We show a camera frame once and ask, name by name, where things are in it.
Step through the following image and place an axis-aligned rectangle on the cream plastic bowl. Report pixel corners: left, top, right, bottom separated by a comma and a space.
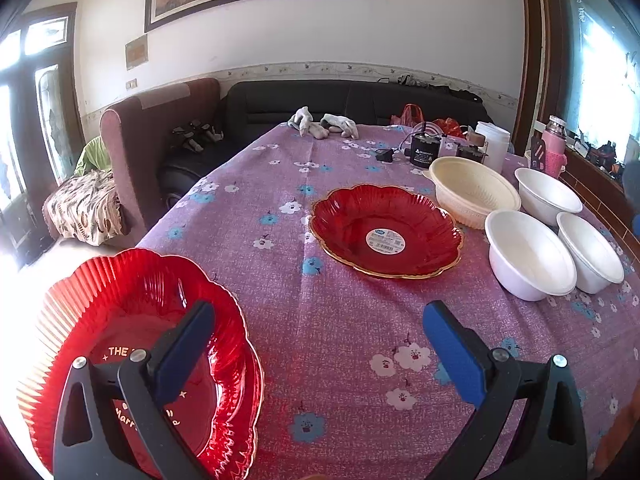
423, 156, 522, 230

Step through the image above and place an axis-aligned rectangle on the red fluted plate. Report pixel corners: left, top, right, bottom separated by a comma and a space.
17, 248, 264, 479

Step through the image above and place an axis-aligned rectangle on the green cushion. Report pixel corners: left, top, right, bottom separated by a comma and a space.
74, 136, 112, 177

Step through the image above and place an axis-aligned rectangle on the black sofa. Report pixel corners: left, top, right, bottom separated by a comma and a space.
156, 79, 494, 212

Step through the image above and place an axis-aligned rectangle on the small black adapter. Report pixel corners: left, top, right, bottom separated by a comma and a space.
375, 148, 394, 164

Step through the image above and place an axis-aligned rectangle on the white plastic jar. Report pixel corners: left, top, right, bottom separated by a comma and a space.
475, 122, 511, 174

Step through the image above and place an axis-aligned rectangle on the pink sleeved bottle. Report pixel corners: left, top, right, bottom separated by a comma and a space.
541, 115, 567, 179

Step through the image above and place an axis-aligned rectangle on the maroon armchair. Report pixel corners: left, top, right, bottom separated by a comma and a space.
99, 78, 233, 248

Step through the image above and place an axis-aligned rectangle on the red plastic bag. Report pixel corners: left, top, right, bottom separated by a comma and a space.
390, 104, 464, 138

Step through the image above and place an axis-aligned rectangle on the black motor with label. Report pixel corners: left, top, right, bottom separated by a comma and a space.
409, 133, 442, 169

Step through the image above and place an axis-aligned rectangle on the small wall plaque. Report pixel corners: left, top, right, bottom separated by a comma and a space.
125, 35, 149, 70

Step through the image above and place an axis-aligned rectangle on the red gold-rimmed plate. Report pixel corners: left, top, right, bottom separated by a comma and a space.
309, 184, 463, 280

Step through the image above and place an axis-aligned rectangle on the white bowl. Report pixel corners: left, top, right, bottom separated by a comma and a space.
514, 167, 582, 226
485, 209, 577, 302
556, 212, 624, 295

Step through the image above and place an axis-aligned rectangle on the patterned blanket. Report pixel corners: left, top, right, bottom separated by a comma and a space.
42, 170, 126, 246

